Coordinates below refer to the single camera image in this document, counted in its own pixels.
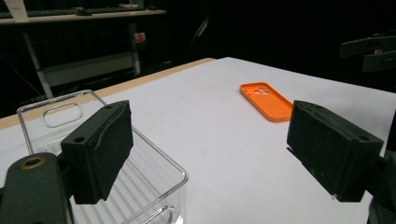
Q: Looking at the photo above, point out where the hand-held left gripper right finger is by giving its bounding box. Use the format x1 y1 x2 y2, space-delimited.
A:
286 99 385 203

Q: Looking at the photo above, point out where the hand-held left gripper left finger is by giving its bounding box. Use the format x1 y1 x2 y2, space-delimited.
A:
60 99 134 205

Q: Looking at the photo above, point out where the clear plastic bin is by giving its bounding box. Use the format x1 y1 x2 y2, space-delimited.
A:
17 89 190 224

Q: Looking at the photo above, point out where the orange phone case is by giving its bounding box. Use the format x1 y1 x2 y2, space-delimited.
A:
239 81 294 123

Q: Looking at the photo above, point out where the white-legged desk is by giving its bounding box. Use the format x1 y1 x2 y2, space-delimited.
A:
0 8 167 100

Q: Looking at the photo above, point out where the white table sheet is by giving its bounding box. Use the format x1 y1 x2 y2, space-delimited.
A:
0 56 396 224

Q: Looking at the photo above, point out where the black keyboard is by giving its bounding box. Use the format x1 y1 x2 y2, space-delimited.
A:
27 8 78 18

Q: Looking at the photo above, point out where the white paper sign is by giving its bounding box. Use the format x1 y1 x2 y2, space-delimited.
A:
3 0 30 23

